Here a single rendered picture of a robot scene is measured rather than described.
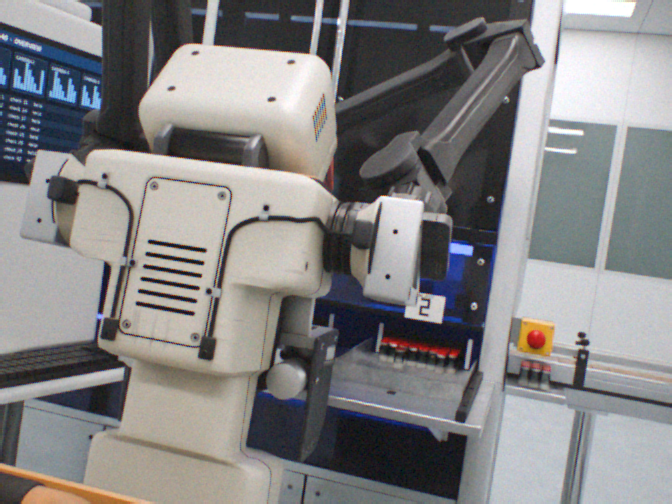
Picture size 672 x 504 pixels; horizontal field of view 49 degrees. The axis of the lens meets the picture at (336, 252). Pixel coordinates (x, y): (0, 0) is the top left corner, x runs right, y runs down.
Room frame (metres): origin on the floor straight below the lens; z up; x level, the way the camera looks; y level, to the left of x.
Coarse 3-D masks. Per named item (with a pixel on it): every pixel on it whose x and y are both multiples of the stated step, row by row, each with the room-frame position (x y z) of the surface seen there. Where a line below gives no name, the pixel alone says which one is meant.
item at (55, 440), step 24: (24, 408) 1.92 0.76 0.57; (48, 408) 1.90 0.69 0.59; (72, 408) 1.88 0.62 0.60; (24, 432) 1.91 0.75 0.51; (48, 432) 1.90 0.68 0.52; (72, 432) 1.88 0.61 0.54; (96, 432) 1.86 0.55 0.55; (24, 456) 1.91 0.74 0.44; (48, 456) 1.89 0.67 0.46; (72, 456) 1.87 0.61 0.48; (72, 480) 1.87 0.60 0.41; (288, 480) 1.72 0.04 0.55; (312, 480) 1.70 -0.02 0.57; (336, 480) 1.69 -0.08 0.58; (360, 480) 1.67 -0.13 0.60
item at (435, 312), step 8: (424, 296) 1.65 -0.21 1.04; (432, 296) 1.64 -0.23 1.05; (440, 296) 1.64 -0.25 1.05; (424, 304) 1.65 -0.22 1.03; (432, 304) 1.64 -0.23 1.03; (440, 304) 1.64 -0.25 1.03; (408, 312) 1.66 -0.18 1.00; (416, 312) 1.65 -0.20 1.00; (424, 312) 1.65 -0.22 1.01; (432, 312) 1.64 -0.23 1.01; (440, 312) 1.64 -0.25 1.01; (424, 320) 1.65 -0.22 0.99; (432, 320) 1.64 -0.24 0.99; (440, 320) 1.64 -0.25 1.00
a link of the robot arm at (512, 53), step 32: (512, 32) 1.14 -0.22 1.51; (480, 64) 1.13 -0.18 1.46; (512, 64) 1.10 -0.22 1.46; (480, 96) 1.04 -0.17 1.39; (448, 128) 1.00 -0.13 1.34; (480, 128) 1.04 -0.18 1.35; (384, 160) 0.94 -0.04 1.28; (416, 160) 0.93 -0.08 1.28; (448, 160) 0.98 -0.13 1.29; (448, 192) 0.99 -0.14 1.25
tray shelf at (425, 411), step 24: (120, 360) 1.40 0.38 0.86; (336, 384) 1.38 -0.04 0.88; (360, 384) 1.41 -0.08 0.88; (360, 408) 1.27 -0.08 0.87; (384, 408) 1.26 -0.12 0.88; (408, 408) 1.27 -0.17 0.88; (432, 408) 1.30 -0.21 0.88; (456, 408) 1.32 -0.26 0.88; (480, 408) 1.35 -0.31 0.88; (456, 432) 1.23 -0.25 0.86; (480, 432) 1.22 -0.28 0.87
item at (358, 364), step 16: (352, 352) 1.58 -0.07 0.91; (368, 352) 1.74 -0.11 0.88; (336, 368) 1.43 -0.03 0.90; (352, 368) 1.42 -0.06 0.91; (368, 368) 1.41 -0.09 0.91; (384, 368) 1.58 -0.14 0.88; (416, 368) 1.63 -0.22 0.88; (368, 384) 1.41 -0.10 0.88; (384, 384) 1.40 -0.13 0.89; (400, 384) 1.40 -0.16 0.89; (416, 384) 1.39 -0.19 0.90; (432, 384) 1.38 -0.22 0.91; (448, 384) 1.37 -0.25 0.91; (464, 384) 1.38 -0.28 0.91; (448, 400) 1.37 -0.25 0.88
